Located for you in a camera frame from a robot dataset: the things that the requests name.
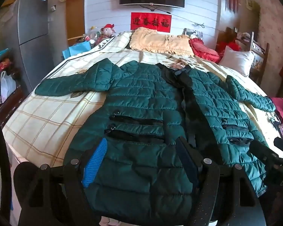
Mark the white pillow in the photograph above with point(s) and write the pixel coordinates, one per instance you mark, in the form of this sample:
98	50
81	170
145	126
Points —
237	60

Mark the grey refrigerator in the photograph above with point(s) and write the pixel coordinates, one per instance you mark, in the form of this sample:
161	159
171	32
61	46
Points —
30	28

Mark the wall socket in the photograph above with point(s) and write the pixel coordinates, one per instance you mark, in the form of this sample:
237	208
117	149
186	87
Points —
53	8

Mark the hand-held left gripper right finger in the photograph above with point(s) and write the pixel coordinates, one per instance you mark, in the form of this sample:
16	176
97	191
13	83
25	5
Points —
186	161

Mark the red cushion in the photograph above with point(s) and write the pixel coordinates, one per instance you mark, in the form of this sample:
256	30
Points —
204	50

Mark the black curved tube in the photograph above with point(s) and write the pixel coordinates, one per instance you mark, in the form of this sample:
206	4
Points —
2	146

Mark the red wall banner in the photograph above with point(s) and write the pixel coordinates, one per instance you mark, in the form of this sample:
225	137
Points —
151	21

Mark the white plastic bag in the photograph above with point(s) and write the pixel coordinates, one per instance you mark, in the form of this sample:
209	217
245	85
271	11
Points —
7	86

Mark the red clothes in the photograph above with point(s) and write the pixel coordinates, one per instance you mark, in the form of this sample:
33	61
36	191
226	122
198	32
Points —
230	43

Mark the small wall picture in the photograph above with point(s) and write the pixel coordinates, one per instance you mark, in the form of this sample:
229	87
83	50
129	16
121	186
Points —
250	2

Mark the beige fringed blanket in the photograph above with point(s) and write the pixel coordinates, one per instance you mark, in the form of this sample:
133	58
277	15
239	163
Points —
155	41

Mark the colourful folded cloth stack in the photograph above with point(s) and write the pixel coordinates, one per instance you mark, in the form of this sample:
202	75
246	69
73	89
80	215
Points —
0	61

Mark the green quilted puffer jacket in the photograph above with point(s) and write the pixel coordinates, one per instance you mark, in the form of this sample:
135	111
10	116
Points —
141	94

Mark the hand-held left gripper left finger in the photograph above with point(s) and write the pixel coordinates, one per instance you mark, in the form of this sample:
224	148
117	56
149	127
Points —
95	162

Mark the photo frame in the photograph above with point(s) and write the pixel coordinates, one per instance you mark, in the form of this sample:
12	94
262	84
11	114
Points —
192	33

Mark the red hat plush toy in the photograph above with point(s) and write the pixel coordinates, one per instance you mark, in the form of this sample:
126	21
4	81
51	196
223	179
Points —
107	30

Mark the wooden chair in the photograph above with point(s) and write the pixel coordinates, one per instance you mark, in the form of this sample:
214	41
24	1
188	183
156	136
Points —
260	58

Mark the wooden door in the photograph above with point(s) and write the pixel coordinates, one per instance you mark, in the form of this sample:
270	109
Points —
75	21

